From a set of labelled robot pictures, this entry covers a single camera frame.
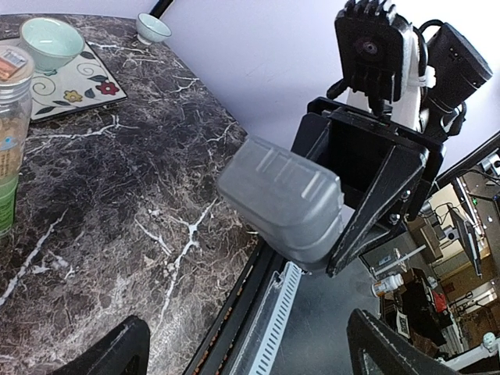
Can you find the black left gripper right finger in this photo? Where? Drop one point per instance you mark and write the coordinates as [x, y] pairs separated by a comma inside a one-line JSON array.
[[376, 349]]

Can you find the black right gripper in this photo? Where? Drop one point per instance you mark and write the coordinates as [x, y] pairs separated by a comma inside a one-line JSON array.
[[386, 171]]

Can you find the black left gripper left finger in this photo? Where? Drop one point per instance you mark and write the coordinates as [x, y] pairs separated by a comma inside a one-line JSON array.
[[124, 350]]

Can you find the clear pill bottle green label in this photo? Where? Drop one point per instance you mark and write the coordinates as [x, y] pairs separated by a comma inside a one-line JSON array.
[[17, 70]]

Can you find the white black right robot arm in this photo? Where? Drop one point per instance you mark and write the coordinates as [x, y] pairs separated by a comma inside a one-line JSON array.
[[443, 72]]

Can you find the orange white pill bottle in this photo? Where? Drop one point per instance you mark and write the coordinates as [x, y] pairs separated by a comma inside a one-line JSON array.
[[386, 285]]

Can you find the small white-green ceramic bowl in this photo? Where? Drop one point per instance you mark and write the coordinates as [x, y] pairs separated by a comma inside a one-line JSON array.
[[151, 30]]

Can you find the square floral ceramic plate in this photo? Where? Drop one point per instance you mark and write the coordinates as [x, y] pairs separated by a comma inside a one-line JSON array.
[[84, 83]]

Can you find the light green ceramic bowl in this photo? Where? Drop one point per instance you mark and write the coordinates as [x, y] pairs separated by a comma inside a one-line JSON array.
[[51, 43]]

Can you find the white slotted cable duct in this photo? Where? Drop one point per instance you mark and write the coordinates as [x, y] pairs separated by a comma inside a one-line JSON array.
[[273, 319]]

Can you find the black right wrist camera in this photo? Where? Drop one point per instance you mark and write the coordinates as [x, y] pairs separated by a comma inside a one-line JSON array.
[[373, 44]]

